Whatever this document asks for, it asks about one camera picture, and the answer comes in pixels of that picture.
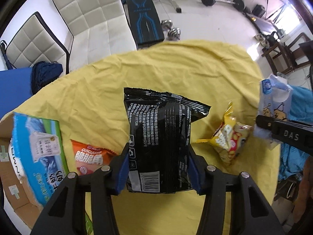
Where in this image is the white padded chair right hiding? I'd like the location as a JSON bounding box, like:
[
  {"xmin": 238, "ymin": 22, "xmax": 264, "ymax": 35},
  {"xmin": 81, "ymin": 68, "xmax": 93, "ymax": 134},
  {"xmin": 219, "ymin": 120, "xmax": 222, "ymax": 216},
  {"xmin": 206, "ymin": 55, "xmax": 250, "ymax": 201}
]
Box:
[{"xmin": 52, "ymin": 0, "xmax": 137, "ymax": 72}]

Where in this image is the blue foam mat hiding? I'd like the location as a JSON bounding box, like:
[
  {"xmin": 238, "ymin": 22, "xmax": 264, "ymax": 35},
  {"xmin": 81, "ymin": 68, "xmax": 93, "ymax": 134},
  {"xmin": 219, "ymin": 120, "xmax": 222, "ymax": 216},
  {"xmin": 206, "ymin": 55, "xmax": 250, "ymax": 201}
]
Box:
[{"xmin": 0, "ymin": 67, "xmax": 32, "ymax": 118}]

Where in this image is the black snack bag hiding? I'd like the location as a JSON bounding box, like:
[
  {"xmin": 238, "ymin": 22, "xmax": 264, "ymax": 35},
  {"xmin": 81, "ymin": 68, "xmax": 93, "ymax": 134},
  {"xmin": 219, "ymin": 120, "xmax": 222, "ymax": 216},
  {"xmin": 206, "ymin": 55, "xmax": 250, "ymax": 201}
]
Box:
[{"xmin": 124, "ymin": 88, "xmax": 211, "ymax": 194}]

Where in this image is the orange snack bag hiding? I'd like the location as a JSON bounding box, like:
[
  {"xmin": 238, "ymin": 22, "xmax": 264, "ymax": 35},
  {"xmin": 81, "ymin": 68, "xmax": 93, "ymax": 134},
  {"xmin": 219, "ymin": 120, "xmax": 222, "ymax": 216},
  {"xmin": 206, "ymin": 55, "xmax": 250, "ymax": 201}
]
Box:
[{"xmin": 71, "ymin": 139, "xmax": 118, "ymax": 176}]

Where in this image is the white padded chair left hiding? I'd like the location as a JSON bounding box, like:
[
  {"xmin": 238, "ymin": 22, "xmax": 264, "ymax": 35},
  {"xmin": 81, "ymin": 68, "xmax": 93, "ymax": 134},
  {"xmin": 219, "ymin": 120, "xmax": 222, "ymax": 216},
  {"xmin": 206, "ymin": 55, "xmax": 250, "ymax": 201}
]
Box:
[{"xmin": 4, "ymin": 12, "xmax": 69, "ymax": 75}]

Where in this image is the black blue weight bench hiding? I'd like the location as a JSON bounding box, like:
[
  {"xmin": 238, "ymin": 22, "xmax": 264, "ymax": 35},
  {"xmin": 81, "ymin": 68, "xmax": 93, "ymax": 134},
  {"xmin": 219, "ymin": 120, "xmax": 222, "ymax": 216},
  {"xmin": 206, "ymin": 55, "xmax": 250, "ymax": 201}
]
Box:
[{"xmin": 126, "ymin": 0, "xmax": 165, "ymax": 48}]

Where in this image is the white padded chair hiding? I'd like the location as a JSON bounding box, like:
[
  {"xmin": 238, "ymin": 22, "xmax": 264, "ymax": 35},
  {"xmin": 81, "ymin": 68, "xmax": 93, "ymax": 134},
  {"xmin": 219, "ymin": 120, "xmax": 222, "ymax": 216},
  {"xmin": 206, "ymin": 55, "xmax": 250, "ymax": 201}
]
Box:
[
  {"xmin": 4, "ymin": 12, "xmax": 69, "ymax": 75},
  {"xmin": 52, "ymin": 0, "xmax": 137, "ymax": 72}
]

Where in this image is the chrome dumbbell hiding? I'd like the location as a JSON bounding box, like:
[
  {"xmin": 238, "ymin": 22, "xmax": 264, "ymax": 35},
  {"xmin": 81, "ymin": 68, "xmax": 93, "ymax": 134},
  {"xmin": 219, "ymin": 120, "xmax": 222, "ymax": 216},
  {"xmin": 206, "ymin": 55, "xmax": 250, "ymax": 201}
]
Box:
[{"xmin": 161, "ymin": 19, "xmax": 181, "ymax": 41}]

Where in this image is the cardboard milk box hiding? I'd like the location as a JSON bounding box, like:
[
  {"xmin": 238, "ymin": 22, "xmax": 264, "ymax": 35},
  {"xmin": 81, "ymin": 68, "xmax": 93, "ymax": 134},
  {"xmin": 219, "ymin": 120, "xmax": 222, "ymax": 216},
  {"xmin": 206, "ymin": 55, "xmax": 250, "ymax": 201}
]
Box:
[{"xmin": 1, "ymin": 111, "xmax": 77, "ymax": 229}]

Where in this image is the yellow snack bag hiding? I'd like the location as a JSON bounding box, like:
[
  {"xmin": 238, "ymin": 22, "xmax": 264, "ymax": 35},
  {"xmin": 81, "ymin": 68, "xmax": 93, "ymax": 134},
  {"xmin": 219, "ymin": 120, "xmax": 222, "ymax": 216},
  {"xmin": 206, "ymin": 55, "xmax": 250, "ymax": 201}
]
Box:
[{"xmin": 195, "ymin": 101, "xmax": 253, "ymax": 165}]

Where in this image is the blue fabric cover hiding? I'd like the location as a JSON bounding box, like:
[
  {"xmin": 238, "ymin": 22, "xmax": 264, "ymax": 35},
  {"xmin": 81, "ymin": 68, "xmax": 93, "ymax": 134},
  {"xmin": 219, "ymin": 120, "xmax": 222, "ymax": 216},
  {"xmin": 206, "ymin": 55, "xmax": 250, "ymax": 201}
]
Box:
[{"xmin": 278, "ymin": 85, "xmax": 312, "ymax": 180}]

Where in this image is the yellow tablecloth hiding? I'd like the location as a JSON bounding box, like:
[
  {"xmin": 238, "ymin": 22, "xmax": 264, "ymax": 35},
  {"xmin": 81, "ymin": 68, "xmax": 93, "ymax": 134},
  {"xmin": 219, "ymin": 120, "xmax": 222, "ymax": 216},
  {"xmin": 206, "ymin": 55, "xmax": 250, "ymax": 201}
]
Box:
[{"xmin": 0, "ymin": 39, "xmax": 281, "ymax": 235}]

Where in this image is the dark blue knitted cloth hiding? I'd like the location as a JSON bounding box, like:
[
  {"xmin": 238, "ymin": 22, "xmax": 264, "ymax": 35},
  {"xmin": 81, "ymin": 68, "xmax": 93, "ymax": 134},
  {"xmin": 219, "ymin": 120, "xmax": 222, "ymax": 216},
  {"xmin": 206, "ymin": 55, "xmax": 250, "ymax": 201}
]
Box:
[{"xmin": 31, "ymin": 61, "xmax": 63, "ymax": 94}]

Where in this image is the black barbell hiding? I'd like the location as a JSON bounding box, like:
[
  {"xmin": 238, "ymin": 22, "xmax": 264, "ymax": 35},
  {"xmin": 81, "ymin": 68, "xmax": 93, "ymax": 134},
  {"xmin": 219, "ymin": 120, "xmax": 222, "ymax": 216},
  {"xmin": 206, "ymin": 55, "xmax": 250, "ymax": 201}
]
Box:
[{"xmin": 201, "ymin": 0, "xmax": 245, "ymax": 12}]

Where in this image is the dark wooden chair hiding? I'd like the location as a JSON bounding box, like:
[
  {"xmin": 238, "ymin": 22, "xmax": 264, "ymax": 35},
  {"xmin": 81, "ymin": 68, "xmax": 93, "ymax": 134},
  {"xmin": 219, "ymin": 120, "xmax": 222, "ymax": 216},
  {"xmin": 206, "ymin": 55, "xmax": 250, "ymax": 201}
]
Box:
[{"xmin": 262, "ymin": 32, "xmax": 312, "ymax": 75}]

